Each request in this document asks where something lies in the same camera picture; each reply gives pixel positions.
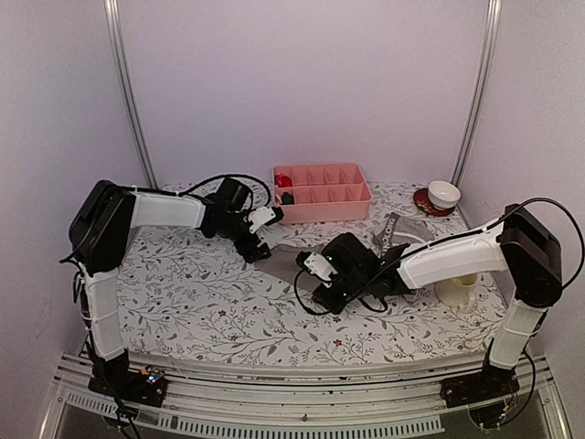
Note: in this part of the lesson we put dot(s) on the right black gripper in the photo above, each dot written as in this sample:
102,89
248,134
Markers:
333,305

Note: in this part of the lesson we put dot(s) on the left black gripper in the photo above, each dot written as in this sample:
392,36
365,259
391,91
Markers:
245,250

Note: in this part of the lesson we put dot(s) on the grey underwear cream waistband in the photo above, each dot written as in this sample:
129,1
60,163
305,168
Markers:
281,264

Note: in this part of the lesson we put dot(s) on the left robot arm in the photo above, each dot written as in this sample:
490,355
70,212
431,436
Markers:
100,232

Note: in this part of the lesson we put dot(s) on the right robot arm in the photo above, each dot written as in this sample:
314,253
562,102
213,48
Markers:
516,242

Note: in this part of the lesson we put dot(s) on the dark rolled cloth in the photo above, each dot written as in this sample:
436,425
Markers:
287,198

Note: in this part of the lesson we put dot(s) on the pink divided organizer box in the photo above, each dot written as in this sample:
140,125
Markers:
324,193

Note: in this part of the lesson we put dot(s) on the red rolled cloth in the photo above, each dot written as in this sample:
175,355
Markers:
282,180

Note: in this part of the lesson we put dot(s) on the floral table cloth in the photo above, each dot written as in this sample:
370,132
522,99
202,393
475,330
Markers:
184,296

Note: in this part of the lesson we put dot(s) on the grey boxer briefs lettered band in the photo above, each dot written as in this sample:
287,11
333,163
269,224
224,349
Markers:
393,230

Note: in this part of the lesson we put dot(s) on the cream ceramic mug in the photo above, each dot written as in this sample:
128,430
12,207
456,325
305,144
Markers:
458,292

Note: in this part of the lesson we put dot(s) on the red patterned saucer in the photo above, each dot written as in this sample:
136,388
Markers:
423,203

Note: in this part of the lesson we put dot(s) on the white small bowl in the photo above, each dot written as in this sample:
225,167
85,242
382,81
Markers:
443,195

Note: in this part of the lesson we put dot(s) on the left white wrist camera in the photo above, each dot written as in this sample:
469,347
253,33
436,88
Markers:
264,216

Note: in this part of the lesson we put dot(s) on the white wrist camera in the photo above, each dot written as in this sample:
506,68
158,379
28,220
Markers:
264,216
317,266

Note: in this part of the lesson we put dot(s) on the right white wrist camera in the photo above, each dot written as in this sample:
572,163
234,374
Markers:
317,266

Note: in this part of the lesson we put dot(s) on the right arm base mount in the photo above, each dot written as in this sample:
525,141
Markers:
488,383

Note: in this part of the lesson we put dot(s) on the left aluminium frame post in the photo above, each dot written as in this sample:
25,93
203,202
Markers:
114,27

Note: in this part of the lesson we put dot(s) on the aluminium frame post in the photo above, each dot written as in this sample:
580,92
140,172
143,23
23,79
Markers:
487,53
114,27

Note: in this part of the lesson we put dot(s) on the right aluminium frame post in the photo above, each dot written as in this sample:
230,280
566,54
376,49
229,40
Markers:
487,53

